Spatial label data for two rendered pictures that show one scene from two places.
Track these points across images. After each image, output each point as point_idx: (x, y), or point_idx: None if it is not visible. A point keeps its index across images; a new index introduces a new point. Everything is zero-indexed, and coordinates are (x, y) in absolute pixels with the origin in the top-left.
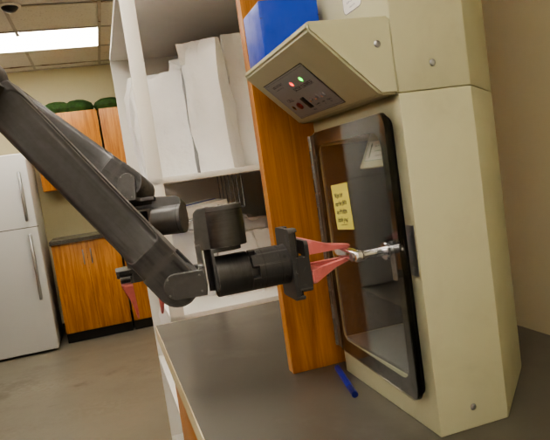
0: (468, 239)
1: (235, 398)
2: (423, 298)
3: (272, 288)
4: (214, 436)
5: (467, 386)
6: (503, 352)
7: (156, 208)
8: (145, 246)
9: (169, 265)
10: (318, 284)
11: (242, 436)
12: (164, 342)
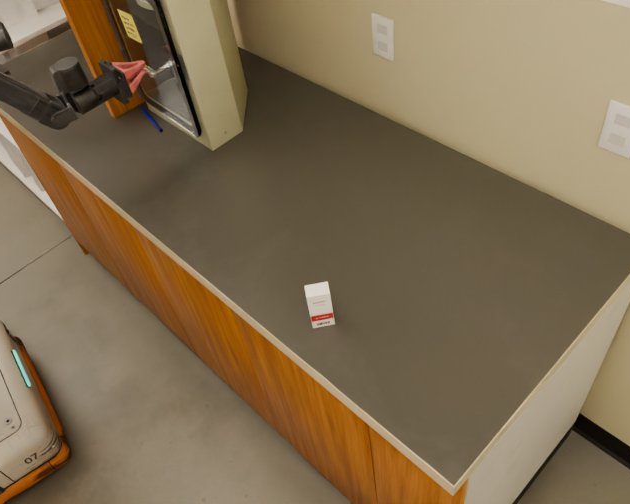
0: (211, 53)
1: (87, 146)
2: (193, 90)
3: (44, 10)
4: (91, 176)
5: (221, 124)
6: (236, 101)
7: None
8: (32, 102)
9: (50, 109)
10: (116, 59)
11: (107, 172)
12: None
